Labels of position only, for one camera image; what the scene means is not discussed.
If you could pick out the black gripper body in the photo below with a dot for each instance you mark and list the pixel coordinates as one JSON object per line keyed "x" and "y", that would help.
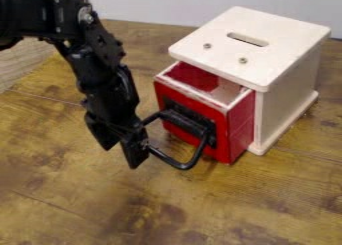
{"x": 105, "y": 78}

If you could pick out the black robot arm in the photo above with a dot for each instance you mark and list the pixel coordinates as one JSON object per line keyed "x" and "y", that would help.
{"x": 69, "y": 24}

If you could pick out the white wooden drawer cabinet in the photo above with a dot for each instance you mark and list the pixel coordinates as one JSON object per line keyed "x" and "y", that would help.
{"x": 268, "y": 53}

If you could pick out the black metal drawer handle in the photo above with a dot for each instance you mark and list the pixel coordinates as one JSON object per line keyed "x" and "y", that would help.
{"x": 192, "y": 126}

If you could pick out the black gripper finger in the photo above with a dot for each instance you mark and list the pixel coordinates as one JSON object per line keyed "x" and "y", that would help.
{"x": 136, "y": 148}
{"x": 105, "y": 136}

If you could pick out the red wooden drawer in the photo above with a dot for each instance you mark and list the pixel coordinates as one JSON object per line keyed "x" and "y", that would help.
{"x": 213, "y": 102}

